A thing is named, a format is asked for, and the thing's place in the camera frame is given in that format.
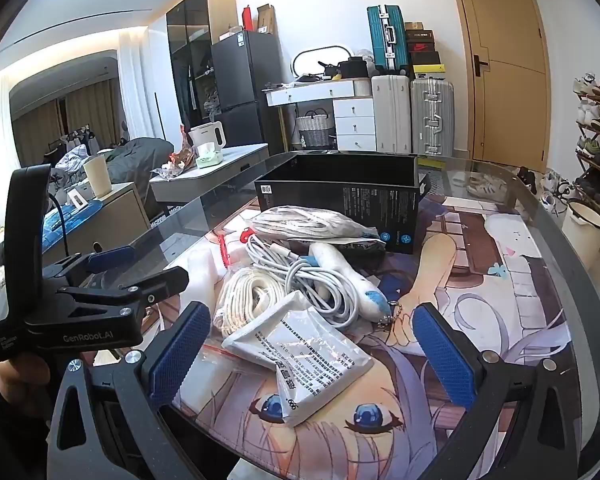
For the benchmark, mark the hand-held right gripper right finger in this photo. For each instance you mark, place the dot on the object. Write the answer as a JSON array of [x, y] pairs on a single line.
[[442, 360]]

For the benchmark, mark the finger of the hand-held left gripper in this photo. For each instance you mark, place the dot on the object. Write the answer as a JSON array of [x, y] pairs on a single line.
[[150, 282], [110, 260]]

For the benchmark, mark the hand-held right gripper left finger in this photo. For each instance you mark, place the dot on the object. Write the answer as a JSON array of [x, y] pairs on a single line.
[[180, 355]]

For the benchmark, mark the white printed packet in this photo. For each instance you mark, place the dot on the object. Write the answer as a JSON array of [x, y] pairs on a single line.
[[305, 355]]

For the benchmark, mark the white and blue handheld device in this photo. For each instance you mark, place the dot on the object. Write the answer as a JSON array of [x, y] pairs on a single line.
[[340, 265]]

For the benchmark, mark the black cardboard box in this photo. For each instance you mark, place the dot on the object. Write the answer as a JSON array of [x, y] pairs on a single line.
[[330, 200]]

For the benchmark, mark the person's left forearm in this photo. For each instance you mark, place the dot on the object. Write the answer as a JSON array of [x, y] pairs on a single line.
[[10, 440]]

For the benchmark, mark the person's left hand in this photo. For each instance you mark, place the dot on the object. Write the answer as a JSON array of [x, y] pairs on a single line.
[[22, 385]]

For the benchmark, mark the blue patterned bag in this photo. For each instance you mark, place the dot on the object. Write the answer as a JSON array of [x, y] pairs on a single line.
[[80, 212]]

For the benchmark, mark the red plastic clip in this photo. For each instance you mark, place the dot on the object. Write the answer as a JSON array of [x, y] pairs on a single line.
[[225, 252]]

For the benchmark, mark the cream cup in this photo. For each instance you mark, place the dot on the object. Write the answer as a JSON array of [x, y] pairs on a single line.
[[97, 177]]

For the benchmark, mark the pile of dark clothes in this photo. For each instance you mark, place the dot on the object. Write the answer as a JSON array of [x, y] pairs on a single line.
[[140, 152]]

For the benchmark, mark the printed cartoon desk mat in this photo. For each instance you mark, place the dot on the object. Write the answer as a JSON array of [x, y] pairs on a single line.
[[505, 260]]

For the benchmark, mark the red snack bag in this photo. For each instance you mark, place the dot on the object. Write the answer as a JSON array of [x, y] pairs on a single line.
[[184, 152]]

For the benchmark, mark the green tissue box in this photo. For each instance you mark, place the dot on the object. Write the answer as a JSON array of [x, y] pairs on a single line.
[[207, 160]]

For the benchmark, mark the grey side table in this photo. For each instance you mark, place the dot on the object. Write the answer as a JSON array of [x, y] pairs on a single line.
[[230, 160]]

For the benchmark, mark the beige curtain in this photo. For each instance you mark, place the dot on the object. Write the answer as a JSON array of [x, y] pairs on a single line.
[[90, 105]]

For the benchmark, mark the white electric kettle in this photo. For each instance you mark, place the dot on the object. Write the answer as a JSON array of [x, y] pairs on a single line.
[[205, 135]]

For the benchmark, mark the white sheer curtain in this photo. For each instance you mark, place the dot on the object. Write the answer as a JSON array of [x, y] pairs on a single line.
[[140, 85]]

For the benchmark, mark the white sneaker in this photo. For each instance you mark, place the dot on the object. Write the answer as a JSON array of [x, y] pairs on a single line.
[[485, 185]]

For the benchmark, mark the white bucket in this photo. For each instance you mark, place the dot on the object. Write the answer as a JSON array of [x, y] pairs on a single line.
[[582, 235]]

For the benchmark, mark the woven basket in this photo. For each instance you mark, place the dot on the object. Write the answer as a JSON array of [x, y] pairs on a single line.
[[315, 130]]

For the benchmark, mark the black refrigerator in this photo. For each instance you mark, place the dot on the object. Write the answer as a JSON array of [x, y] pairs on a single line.
[[240, 70]]

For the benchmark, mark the glass display cabinet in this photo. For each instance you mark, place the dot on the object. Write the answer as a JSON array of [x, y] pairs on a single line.
[[190, 35]]

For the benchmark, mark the white suitcase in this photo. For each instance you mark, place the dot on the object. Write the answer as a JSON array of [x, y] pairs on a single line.
[[390, 115]]

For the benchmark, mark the silver suitcase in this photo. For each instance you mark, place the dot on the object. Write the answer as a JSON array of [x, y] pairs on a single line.
[[432, 105]]

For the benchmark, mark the white dresser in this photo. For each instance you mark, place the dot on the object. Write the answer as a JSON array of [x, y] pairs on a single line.
[[355, 110]]

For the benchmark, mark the oval mirror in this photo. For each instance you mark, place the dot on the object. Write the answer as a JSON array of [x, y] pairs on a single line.
[[315, 60]]

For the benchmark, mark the wooden door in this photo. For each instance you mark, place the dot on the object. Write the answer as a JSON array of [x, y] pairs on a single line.
[[505, 85]]

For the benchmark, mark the brown cardboard box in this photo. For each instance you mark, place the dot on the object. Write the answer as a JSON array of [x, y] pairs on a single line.
[[266, 19]]

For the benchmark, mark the black bag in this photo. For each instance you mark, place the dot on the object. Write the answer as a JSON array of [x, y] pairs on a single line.
[[354, 67]]

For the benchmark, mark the stack of shoe boxes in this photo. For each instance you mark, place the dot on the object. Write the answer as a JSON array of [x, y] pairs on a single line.
[[422, 45]]

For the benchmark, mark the teal suitcase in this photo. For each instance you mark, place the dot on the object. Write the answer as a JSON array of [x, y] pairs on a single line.
[[380, 40]]

